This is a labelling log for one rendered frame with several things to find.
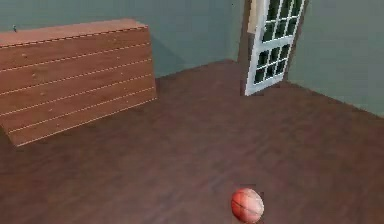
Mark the white glazed room door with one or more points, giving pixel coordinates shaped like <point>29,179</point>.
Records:
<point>271,50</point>

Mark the orange basketball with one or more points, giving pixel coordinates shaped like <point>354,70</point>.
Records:
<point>247,205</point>

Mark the small dark object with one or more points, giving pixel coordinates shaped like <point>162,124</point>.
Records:
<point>14,28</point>

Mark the brown wooden chest of drawers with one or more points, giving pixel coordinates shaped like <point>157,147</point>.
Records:
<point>76,76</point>

